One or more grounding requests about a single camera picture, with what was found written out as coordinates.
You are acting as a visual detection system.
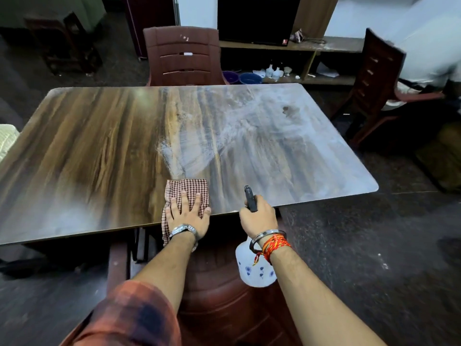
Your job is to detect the person's right forearm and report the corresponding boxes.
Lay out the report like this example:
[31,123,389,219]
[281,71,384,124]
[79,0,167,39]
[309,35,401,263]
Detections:
[270,245,388,346]

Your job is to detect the person's left forearm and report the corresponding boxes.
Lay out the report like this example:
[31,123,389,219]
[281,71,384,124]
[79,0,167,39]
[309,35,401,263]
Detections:
[131,232,197,314]

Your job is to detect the red white checked cloth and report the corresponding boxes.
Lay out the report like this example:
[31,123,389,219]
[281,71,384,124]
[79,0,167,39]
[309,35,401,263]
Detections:
[161,178,210,253]

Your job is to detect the silver bangle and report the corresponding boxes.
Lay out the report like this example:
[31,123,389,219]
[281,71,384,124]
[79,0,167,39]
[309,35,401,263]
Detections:
[249,229,287,255]

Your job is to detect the white paper sheet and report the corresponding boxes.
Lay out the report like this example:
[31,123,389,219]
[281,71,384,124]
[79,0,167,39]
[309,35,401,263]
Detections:
[316,62,340,78]

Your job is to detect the maroon refrigerator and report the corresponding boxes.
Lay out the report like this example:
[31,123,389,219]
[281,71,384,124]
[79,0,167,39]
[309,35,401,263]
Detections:
[121,0,178,59]

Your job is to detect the orange thread bracelet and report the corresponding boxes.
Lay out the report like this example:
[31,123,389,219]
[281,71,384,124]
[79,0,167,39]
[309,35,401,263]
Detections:
[253,235,291,266]

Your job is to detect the blue plastic bucket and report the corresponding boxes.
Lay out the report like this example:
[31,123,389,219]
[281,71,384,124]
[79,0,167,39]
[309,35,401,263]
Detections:
[239,72,263,86]

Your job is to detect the maroon plastic chair white marks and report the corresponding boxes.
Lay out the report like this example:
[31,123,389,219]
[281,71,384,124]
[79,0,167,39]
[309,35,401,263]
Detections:
[143,26,228,87]

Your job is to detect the green sofa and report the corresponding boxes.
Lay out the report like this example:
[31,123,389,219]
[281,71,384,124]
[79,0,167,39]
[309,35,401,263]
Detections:
[0,0,107,33]

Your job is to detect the olive storage box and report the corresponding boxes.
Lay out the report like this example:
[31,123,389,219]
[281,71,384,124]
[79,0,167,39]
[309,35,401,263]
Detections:
[415,121,461,194]

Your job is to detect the maroon plastic chair green label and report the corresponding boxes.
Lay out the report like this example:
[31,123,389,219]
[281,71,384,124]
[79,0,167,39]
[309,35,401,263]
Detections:
[106,212,303,346]

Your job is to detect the white floral spray bottle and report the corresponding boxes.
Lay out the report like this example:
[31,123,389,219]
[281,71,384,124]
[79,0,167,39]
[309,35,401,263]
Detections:
[235,185,278,288]

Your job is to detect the person's left hand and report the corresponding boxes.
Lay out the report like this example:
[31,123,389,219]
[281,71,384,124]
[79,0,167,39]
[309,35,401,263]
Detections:
[165,190,212,242]

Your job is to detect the person's right hand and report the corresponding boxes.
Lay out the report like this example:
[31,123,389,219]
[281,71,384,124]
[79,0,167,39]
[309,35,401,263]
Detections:
[239,194,279,246]

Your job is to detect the cream plastic basket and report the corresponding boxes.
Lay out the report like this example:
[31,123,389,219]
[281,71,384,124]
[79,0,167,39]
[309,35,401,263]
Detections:
[0,124,21,163]

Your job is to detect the wooden television unit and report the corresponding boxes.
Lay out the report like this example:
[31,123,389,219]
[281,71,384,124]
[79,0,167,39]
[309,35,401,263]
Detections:
[217,0,365,86]

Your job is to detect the silver wristwatch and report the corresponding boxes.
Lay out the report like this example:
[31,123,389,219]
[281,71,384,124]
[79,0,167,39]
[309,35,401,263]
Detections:
[168,223,199,253]

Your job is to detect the dark wooden side table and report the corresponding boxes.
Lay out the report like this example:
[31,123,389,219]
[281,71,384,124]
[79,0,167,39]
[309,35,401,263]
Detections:
[23,10,104,75]

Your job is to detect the orange plaid shirt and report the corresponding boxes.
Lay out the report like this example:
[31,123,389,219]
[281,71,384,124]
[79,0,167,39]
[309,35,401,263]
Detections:
[59,280,182,346]

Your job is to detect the black television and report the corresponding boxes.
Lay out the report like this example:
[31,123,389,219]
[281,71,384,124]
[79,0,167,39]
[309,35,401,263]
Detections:
[217,0,302,47]

